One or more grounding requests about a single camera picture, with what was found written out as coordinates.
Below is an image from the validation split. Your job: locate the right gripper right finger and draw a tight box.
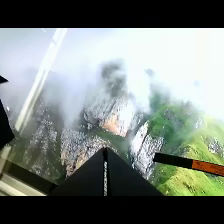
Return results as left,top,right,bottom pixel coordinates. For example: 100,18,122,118
105,147,164,196

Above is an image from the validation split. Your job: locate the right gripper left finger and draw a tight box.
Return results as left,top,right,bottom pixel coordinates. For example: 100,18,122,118
49,147,107,196

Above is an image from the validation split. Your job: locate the black strip with orange tag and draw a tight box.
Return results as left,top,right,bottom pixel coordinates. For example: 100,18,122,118
152,151,224,178

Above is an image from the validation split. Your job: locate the silver frame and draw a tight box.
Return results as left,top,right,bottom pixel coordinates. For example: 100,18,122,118
0,145,48,196

